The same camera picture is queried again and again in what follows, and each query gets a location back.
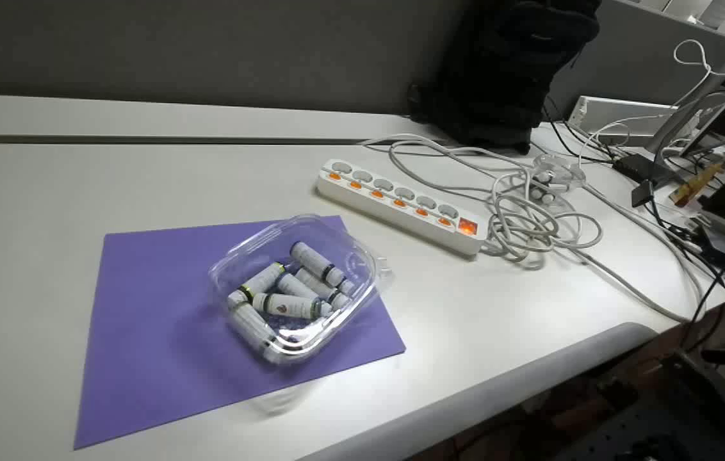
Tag clear plastic clamshell container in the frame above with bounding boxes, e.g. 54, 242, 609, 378
204, 214, 381, 370

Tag white power strip orange switches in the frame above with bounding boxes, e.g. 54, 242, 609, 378
314, 157, 486, 262

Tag white tube with black band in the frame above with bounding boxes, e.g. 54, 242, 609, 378
275, 271, 336, 303
250, 292, 330, 324
287, 238, 349, 289
326, 278, 359, 313
223, 262, 287, 310
228, 306, 285, 367

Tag small clear plastic bag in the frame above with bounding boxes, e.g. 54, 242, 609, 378
528, 152, 591, 194

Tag purple paper mat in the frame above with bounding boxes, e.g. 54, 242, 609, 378
71, 214, 406, 454

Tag white flat box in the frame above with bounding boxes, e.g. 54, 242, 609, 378
567, 92, 681, 146

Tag small black box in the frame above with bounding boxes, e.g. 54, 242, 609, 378
613, 152, 681, 210

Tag yellow brown stick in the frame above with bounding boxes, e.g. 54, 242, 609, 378
669, 160, 725, 207

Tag black office chair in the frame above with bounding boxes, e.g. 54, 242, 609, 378
655, 337, 725, 449

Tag white coiled power cable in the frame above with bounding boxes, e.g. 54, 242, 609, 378
364, 137, 695, 325

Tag black cable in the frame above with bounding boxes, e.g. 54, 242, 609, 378
549, 120, 722, 329

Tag thin white looped cable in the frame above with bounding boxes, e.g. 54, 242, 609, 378
669, 37, 715, 97

